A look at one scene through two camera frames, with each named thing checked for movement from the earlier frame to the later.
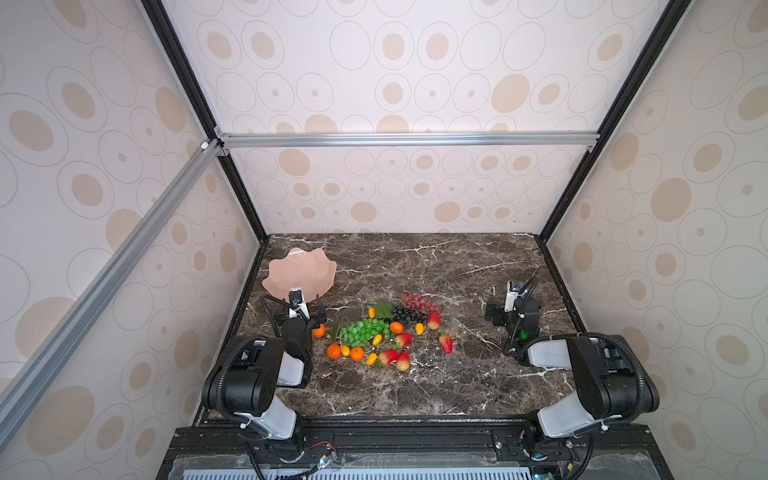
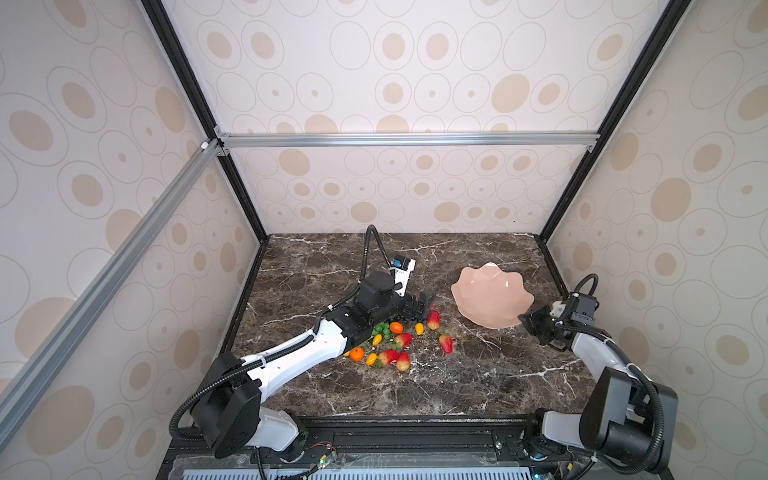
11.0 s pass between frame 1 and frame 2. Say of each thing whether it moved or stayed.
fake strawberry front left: stayed
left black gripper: moved
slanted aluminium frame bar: stayed
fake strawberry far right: stayed
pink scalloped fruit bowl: moved
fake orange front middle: stayed
